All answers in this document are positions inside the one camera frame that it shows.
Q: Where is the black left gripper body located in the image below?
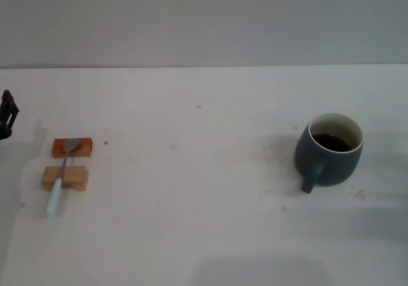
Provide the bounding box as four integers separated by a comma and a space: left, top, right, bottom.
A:
0, 89, 20, 140

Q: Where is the light wooden notched block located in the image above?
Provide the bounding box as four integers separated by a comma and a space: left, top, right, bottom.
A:
40, 166, 89, 192

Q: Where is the reddish brown wooden block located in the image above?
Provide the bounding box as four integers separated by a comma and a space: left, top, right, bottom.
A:
50, 137, 94, 159

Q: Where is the dark coffee liquid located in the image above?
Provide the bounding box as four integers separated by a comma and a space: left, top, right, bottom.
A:
310, 132, 354, 154

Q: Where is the grey ceramic cup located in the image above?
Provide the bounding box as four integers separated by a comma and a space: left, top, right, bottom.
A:
293, 112, 365, 194

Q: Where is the blue handled metal spoon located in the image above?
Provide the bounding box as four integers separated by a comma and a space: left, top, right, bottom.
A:
45, 138, 81, 216

